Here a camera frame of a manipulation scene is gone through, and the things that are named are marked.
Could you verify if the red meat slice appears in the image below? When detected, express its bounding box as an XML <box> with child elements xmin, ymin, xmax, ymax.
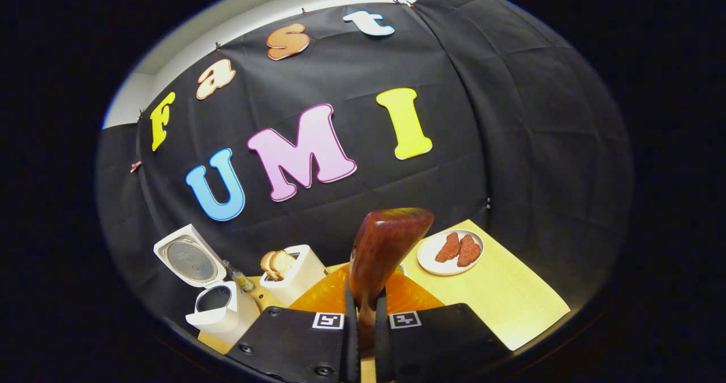
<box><xmin>435</xmin><ymin>232</ymin><xmax>462</xmax><ymax>263</ymax></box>
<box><xmin>457</xmin><ymin>234</ymin><xmax>482</xmax><ymax>268</ymax></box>

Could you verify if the white rice cooker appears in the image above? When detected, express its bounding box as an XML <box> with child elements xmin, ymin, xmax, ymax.
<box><xmin>153</xmin><ymin>224</ymin><xmax>261</xmax><ymax>345</ymax></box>

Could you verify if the small clear bottle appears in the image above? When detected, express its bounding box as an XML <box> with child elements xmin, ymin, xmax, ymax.
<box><xmin>223</xmin><ymin>260</ymin><xmax>255</xmax><ymax>292</ymax></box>

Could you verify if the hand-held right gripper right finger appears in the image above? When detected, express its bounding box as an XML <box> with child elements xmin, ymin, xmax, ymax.
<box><xmin>373</xmin><ymin>271</ymin><xmax>512</xmax><ymax>382</ymax></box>

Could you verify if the white round plate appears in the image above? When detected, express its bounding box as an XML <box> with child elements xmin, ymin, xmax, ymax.
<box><xmin>417</xmin><ymin>229</ymin><xmax>485</xmax><ymax>276</ymax></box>

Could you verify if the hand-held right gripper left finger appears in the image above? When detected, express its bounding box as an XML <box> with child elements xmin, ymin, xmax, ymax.
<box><xmin>226</xmin><ymin>264</ymin><xmax>361</xmax><ymax>383</ymax></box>

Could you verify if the black backdrop cloth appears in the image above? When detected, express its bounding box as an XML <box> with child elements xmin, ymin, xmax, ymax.
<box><xmin>95</xmin><ymin>0</ymin><xmax>633</xmax><ymax>338</ymax></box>

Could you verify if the brown wooden spoon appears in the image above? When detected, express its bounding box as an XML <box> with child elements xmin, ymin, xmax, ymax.
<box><xmin>348</xmin><ymin>207</ymin><xmax>434</xmax><ymax>359</ymax></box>

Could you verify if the white toaster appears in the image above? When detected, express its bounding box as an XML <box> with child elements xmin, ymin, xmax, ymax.
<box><xmin>260</xmin><ymin>245</ymin><xmax>330</xmax><ymax>308</ymax></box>

